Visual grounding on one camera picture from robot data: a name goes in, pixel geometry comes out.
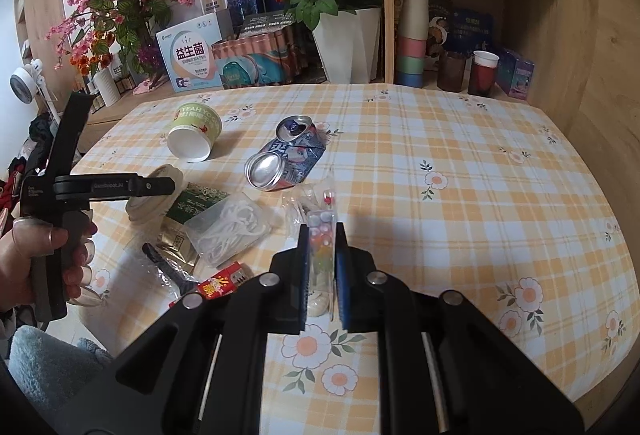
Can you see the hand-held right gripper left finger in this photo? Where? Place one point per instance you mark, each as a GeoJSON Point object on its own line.
{"type": "Point", "coordinates": [301, 275]}

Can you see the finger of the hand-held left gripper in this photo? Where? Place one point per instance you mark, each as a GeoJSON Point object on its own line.
{"type": "Point", "coordinates": [125, 187]}

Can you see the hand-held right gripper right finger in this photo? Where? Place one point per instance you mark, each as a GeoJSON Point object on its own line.
{"type": "Point", "coordinates": [342, 285]}

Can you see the stack of paper lids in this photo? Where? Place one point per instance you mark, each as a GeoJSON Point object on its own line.
{"type": "Point", "coordinates": [150, 210]}

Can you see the clear floral plastic packet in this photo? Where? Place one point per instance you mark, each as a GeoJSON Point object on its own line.
{"type": "Point", "coordinates": [320, 227]}

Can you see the person's left hand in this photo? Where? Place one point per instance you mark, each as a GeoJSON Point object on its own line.
{"type": "Point", "coordinates": [20, 265]}

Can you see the pile of clothes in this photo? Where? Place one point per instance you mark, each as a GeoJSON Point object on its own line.
{"type": "Point", "coordinates": [37, 130]}

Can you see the green tea packet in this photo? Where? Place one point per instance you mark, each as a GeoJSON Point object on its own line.
{"type": "Point", "coordinates": [192, 205]}

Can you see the wooden sideboard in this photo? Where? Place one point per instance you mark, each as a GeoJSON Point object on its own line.
{"type": "Point", "coordinates": [105, 117]}

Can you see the red snack wrapper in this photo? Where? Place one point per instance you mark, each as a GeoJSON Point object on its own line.
{"type": "Point", "coordinates": [222, 285]}

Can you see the black plastic razor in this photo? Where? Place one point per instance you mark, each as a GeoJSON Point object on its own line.
{"type": "Point", "coordinates": [160, 260]}

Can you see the clear bag of white cutlery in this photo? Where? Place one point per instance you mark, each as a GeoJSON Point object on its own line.
{"type": "Point", "coordinates": [230, 227]}

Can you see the row of small brown bottles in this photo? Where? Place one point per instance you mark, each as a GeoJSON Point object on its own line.
{"type": "Point", "coordinates": [97, 100]}

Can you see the green paper yogurt cup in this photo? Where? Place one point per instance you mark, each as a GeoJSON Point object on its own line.
{"type": "Point", "coordinates": [195, 125]}

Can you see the orange flowers in ribbed vase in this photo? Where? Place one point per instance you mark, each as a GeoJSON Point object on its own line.
{"type": "Point", "coordinates": [107, 87]}

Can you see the pink pouch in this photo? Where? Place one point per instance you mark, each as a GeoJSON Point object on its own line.
{"type": "Point", "coordinates": [150, 86]}

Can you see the crushed drink can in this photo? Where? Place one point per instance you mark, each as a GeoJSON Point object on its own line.
{"type": "Point", "coordinates": [295, 160]}

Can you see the white standing fan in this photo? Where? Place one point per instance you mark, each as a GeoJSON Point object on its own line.
{"type": "Point", "coordinates": [22, 82]}

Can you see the white and blue carton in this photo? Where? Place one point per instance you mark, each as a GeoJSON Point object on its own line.
{"type": "Point", "coordinates": [192, 60]}

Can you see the yellow checked floral tablecloth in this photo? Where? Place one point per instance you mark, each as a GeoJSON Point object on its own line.
{"type": "Point", "coordinates": [450, 165]}

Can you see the light blue fleece clothing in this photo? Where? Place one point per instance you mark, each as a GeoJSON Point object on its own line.
{"type": "Point", "coordinates": [50, 360]}

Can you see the shrink-wrapped pack of cans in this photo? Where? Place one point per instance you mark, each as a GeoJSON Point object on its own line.
{"type": "Point", "coordinates": [255, 65]}

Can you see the small white green box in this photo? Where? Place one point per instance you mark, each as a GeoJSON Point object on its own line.
{"type": "Point", "coordinates": [212, 2]}

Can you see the black flat box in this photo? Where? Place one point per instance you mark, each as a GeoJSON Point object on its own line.
{"type": "Point", "coordinates": [265, 22]}

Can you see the red roses in white pot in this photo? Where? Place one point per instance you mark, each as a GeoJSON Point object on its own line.
{"type": "Point", "coordinates": [347, 50]}

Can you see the brown cup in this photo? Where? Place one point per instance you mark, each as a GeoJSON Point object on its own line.
{"type": "Point", "coordinates": [451, 72]}

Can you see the stack of pastel cups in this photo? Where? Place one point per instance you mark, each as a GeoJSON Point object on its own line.
{"type": "Point", "coordinates": [412, 45]}

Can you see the red cup with white rim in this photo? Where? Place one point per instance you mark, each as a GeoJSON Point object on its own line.
{"type": "Point", "coordinates": [482, 77]}

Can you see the purple box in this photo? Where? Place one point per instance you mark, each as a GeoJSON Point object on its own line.
{"type": "Point", "coordinates": [517, 77]}

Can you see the dark blue gift box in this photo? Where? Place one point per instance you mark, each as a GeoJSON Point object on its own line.
{"type": "Point", "coordinates": [467, 30]}

